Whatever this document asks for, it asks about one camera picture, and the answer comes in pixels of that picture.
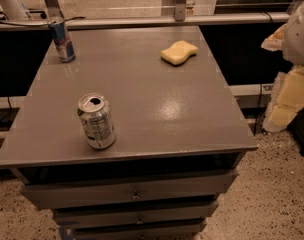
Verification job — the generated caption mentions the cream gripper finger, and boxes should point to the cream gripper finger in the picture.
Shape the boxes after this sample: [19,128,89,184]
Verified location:
[261,24,287,52]
[262,65,304,132]

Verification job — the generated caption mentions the silver 7up soda can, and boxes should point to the silver 7up soda can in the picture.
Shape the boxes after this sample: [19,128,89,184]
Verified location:
[77,93,116,149]

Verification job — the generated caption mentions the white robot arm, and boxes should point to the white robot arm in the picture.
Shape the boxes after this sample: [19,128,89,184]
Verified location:
[261,1,304,132]

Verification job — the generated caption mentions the yellow sponge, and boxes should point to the yellow sponge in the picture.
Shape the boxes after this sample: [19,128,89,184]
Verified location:
[160,40,198,66]

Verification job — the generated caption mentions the blue red bull can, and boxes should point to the blue red bull can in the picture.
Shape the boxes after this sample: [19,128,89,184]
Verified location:
[48,17,75,63]

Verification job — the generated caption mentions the grey drawer cabinet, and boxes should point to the grey drawer cabinet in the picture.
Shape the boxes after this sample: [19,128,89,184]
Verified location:
[0,25,259,240]

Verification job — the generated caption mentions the top grey drawer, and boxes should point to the top grey drawer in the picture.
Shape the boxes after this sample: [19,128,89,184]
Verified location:
[22,170,238,209]

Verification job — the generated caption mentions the grey drawer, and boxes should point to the grey drawer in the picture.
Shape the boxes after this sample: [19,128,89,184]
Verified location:
[73,219,206,240]
[22,170,238,209]
[54,199,218,229]

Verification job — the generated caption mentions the middle grey drawer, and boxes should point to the middle grey drawer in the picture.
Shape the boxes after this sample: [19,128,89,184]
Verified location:
[54,199,218,229]

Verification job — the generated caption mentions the bottom grey drawer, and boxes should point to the bottom grey drawer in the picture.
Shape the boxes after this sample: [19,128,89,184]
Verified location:
[73,219,206,240]

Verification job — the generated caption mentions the white pipe background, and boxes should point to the white pipe background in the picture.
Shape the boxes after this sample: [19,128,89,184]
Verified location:
[0,0,31,20]

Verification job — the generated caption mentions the metal frame rail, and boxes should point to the metal frame rail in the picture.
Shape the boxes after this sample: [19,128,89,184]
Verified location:
[0,11,292,32]

